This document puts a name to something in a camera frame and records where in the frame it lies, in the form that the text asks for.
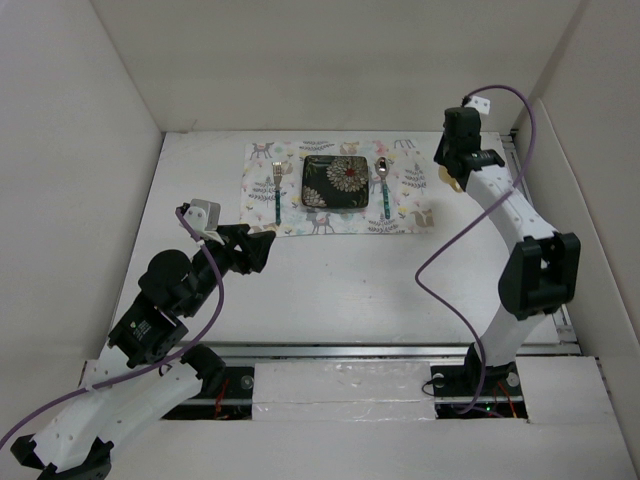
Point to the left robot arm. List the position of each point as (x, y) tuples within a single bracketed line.
[(141, 375)]

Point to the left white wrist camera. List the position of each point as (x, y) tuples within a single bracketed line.
[(201, 218)]

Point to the yellow mug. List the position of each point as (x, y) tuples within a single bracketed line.
[(447, 179)]

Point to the silver fork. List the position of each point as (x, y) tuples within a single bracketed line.
[(277, 178)]

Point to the silver spoon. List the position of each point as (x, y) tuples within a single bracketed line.
[(382, 169)]

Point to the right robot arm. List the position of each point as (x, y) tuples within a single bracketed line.
[(541, 273)]

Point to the floral animal print cloth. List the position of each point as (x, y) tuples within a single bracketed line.
[(409, 181)]

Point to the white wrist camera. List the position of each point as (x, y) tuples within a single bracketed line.
[(481, 104), (201, 218)]

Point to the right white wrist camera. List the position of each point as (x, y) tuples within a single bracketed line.
[(481, 104)]

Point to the aluminium right side rail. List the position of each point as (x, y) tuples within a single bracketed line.
[(515, 157)]

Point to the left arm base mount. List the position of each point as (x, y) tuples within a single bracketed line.
[(231, 400)]

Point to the black floral square plate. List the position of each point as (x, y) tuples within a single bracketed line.
[(335, 182)]

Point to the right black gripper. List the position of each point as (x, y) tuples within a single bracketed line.
[(440, 154)]

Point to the aluminium front rail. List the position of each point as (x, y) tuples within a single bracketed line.
[(275, 351)]

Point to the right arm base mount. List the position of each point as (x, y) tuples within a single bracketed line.
[(470, 391)]

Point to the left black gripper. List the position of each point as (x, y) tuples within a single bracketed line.
[(256, 245)]

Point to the aluminium rail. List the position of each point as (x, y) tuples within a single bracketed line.
[(275, 351), (515, 157)]

